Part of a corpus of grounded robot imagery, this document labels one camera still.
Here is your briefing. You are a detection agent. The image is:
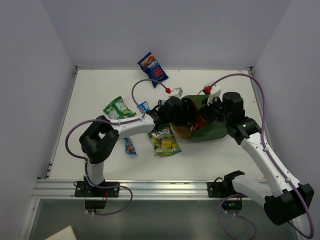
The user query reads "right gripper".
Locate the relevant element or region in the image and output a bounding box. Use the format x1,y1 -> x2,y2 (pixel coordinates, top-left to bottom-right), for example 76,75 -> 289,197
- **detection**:
197,94 -> 231,126

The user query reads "red snack packet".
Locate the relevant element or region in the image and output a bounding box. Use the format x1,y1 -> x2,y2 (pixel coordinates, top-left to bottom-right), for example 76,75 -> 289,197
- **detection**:
188,113 -> 206,133

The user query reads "green paper bag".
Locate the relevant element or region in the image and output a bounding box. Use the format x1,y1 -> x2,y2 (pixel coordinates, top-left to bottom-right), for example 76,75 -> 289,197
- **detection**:
171,95 -> 227,143

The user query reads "white blue snack packet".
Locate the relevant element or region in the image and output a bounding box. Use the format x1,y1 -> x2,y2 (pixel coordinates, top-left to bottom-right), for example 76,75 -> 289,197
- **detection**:
158,99 -> 166,108

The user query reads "green yellow candy packet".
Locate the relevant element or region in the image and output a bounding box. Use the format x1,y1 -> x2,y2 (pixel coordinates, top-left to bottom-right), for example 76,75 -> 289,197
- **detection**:
147,124 -> 181,157

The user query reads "dark blue snack packet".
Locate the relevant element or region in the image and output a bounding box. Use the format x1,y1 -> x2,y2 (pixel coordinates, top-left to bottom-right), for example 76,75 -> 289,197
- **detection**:
137,52 -> 169,88

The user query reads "blue M&M's packet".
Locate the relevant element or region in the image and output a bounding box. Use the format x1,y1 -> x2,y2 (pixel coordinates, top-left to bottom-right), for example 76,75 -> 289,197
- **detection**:
124,137 -> 137,155

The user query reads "green snack packet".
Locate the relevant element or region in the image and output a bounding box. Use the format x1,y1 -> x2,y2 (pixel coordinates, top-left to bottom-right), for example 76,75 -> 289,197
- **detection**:
103,96 -> 137,120

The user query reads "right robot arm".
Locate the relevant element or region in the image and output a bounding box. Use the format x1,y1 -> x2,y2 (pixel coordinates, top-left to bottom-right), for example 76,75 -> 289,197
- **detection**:
200,92 -> 315,226

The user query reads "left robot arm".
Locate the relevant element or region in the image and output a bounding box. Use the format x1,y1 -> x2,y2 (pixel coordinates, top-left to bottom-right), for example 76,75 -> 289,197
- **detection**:
79,96 -> 197,197

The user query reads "beige board corner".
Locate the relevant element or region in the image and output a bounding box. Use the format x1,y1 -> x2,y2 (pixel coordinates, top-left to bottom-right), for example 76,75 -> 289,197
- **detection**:
45,225 -> 77,240

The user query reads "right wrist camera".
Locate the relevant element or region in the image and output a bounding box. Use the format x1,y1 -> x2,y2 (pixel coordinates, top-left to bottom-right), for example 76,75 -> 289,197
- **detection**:
202,81 -> 222,106

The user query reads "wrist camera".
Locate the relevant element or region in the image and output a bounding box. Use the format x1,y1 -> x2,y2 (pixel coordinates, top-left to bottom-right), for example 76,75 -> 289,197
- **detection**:
202,81 -> 222,106
168,87 -> 183,99

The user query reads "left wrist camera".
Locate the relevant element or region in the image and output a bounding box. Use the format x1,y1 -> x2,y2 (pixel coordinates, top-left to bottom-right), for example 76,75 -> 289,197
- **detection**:
168,87 -> 183,99

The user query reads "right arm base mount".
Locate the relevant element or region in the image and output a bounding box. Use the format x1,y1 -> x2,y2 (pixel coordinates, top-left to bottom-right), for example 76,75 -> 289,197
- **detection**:
206,177 -> 247,214

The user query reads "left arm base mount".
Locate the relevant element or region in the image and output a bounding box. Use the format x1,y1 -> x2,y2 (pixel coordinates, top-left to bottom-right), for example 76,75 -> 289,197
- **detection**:
73,180 -> 120,213

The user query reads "aluminium mounting rail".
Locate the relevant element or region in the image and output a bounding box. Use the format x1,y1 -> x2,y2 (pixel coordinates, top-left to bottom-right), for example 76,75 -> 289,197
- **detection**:
31,179 -> 209,201

